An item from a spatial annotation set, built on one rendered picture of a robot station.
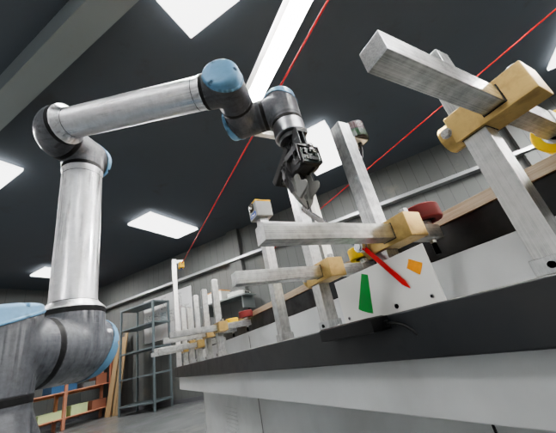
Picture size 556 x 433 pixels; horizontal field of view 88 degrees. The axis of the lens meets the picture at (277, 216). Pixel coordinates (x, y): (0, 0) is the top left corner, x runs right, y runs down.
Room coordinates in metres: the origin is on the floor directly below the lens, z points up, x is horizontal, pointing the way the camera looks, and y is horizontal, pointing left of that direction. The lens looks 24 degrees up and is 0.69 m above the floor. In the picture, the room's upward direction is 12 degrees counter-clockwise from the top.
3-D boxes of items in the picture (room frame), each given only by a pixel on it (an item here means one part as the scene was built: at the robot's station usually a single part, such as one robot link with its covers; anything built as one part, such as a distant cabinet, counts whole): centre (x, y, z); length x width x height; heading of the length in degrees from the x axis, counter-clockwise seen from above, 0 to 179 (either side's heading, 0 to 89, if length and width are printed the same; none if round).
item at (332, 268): (0.79, -0.09, 0.84); 0.13 x 0.06 x 0.05; 32
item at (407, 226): (0.58, -0.22, 0.84); 0.13 x 0.06 x 0.05; 32
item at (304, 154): (0.64, -0.09, 1.13); 0.09 x 0.08 x 0.12; 32
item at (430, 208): (0.62, -0.32, 0.85); 0.08 x 0.08 x 0.11
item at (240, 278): (0.75, -0.06, 0.84); 0.43 x 0.03 x 0.04; 122
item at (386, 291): (0.61, -0.17, 0.75); 0.26 x 0.01 x 0.10; 32
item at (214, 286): (1.66, 0.45, 0.88); 0.03 x 0.03 x 0.48; 32
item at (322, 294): (0.81, -0.07, 0.91); 0.03 x 0.03 x 0.48; 32
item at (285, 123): (0.65, -0.09, 1.22); 0.10 x 0.09 x 0.05; 122
